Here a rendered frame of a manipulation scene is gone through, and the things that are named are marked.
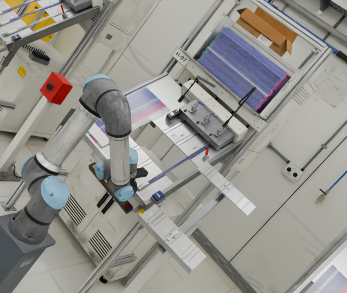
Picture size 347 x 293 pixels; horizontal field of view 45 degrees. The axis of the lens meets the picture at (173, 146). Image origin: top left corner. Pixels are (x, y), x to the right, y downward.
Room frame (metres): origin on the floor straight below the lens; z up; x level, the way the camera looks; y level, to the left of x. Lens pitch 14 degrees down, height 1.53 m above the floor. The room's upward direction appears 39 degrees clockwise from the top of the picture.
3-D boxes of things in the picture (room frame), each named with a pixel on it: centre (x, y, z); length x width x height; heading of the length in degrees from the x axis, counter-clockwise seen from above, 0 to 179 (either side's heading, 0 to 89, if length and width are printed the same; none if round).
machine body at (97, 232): (2.68, -0.03, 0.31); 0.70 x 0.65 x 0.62; 65
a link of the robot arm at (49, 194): (1.43, 0.24, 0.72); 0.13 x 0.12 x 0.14; 50
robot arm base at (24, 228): (1.42, 0.24, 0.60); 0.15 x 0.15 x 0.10
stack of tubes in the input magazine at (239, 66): (2.54, -0.03, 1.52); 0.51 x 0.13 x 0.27; 65
